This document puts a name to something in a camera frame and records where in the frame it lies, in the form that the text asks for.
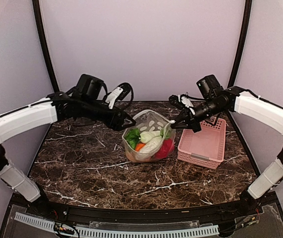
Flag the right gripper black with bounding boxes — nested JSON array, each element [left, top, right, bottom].
[[170, 96, 225, 132]]

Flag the right black frame post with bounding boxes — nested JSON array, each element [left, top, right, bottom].
[[227, 0, 252, 88]]

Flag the white slotted cable duct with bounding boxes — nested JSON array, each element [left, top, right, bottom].
[[14, 212, 220, 238]]

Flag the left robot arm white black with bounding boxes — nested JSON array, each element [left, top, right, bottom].
[[0, 92, 136, 216]]

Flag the left black frame post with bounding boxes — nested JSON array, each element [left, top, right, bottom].
[[32, 0, 59, 92]]

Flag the white radish toy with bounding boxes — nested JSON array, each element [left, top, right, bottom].
[[140, 130, 161, 144], [136, 136, 162, 161]]

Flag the bright red tomato toy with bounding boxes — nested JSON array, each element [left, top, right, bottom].
[[155, 139, 174, 159]]

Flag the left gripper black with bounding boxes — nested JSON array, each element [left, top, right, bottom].
[[80, 97, 137, 131]]

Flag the orange tangerine toy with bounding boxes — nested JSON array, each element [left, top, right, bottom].
[[134, 143, 146, 152]]

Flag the pink plastic basket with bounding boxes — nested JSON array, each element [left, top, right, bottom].
[[177, 119, 226, 170]]

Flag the left camera cable black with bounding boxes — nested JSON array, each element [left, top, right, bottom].
[[103, 82, 134, 111]]

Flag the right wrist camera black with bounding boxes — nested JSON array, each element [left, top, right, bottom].
[[196, 74, 224, 101]]

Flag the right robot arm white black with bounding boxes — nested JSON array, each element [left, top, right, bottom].
[[169, 86, 283, 215]]

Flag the black frame post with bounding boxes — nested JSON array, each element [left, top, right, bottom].
[[32, 0, 59, 92], [227, 0, 252, 88]]

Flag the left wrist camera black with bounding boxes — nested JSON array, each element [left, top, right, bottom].
[[76, 74, 104, 100]]

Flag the clear polka dot zip bag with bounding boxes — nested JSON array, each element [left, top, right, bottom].
[[122, 110, 175, 163]]

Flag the black front rail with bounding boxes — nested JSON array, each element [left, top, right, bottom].
[[33, 201, 241, 224]]

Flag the circuit board with leds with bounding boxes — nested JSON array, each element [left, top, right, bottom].
[[54, 223, 75, 236]]

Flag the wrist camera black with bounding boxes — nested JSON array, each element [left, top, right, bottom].
[[196, 74, 224, 101], [76, 74, 104, 100]]

